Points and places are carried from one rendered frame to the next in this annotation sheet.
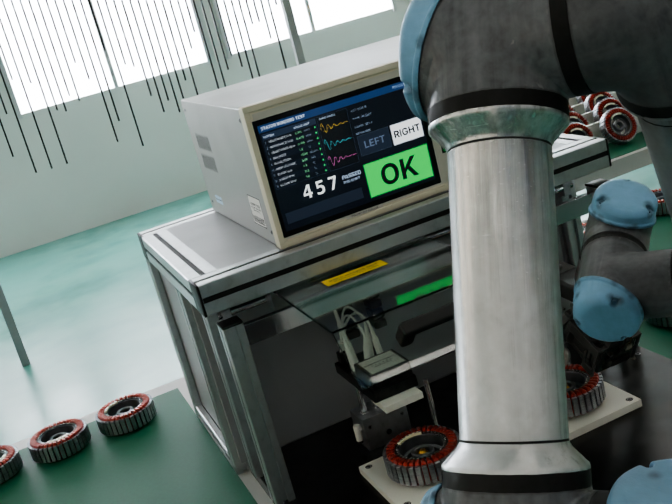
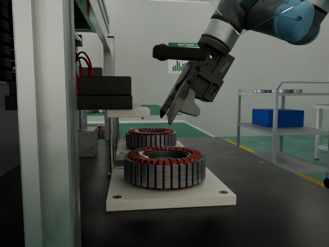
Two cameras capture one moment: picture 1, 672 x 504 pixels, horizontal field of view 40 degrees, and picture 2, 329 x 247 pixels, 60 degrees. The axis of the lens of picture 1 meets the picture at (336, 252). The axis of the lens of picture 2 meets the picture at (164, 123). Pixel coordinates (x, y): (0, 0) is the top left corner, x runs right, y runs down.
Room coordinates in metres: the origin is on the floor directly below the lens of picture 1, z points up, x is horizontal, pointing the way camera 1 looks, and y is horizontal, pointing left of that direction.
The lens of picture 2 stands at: (1.09, 0.33, 0.90)
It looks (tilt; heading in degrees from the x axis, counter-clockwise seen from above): 6 degrees down; 281
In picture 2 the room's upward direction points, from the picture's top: straight up
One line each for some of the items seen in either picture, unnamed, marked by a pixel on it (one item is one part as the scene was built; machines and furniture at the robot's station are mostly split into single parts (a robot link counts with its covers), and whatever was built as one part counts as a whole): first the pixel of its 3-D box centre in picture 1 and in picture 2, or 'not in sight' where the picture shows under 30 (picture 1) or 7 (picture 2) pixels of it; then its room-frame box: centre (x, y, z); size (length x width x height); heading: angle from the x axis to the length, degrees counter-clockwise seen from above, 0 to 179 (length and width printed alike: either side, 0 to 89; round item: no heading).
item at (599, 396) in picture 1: (565, 390); (151, 138); (1.24, -0.28, 0.80); 0.11 x 0.11 x 0.04
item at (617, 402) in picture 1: (568, 404); (151, 149); (1.24, -0.28, 0.78); 0.15 x 0.15 x 0.01; 18
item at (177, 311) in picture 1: (197, 357); not in sight; (1.48, 0.27, 0.91); 0.28 x 0.03 x 0.32; 18
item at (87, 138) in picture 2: not in sight; (84, 140); (1.38, -0.23, 0.80); 0.08 x 0.05 x 0.06; 108
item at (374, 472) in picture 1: (427, 469); (164, 182); (1.16, -0.05, 0.78); 0.15 x 0.15 x 0.01; 18
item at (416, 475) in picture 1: (423, 454); (164, 165); (1.16, -0.05, 0.80); 0.11 x 0.11 x 0.04
